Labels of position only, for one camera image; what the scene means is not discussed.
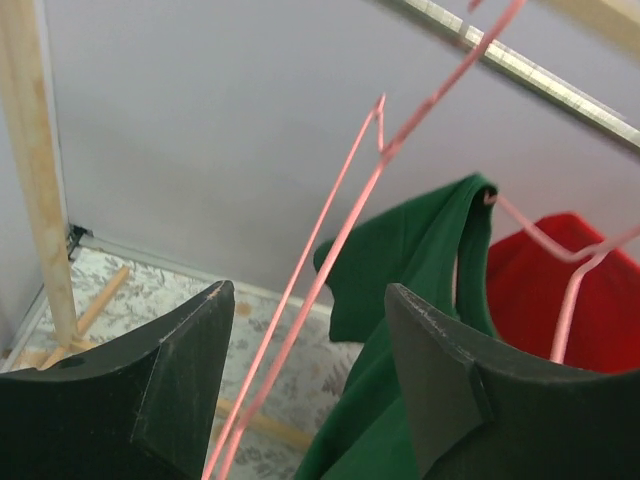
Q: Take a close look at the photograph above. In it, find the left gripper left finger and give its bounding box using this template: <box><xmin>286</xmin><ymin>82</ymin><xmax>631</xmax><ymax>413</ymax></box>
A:
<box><xmin>1</xmin><ymin>280</ymin><xmax>235</xmax><ymax>479</ymax></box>

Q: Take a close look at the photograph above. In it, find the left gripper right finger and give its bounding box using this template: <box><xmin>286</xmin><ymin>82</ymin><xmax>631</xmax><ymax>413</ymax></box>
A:
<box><xmin>385</xmin><ymin>284</ymin><xmax>639</xmax><ymax>479</ymax></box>

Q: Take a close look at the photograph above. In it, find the left wooden clothes rack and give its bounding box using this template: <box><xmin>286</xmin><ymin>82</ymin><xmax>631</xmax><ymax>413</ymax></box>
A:
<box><xmin>0</xmin><ymin>0</ymin><xmax>640</xmax><ymax>454</ymax></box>

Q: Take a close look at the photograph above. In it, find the floral table cloth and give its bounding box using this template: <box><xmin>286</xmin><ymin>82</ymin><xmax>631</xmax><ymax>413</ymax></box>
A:
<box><xmin>0</xmin><ymin>244</ymin><xmax>366</xmax><ymax>480</ymax></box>

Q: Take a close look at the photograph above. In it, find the red t shirt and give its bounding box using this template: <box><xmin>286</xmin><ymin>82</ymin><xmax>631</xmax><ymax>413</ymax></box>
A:
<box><xmin>486</xmin><ymin>231</ymin><xmax>639</xmax><ymax>374</ymax></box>

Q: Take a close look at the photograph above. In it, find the pink hanger under green shirt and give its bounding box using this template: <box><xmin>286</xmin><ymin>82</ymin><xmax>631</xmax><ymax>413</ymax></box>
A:
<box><xmin>482</xmin><ymin>192</ymin><xmax>636</xmax><ymax>364</ymax></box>

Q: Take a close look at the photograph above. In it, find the dark green t shirt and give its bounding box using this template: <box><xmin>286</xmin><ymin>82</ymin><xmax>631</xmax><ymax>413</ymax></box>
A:
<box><xmin>296</xmin><ymin>174</ymin><xmax>497</xmax><ymax>479</ymax></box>

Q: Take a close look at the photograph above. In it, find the pink wire hanger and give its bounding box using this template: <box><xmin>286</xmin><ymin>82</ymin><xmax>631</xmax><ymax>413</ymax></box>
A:
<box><xmin>199</xmin><ymin>0</ymin><xmax>529</xmax><ymax>480</ymax></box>

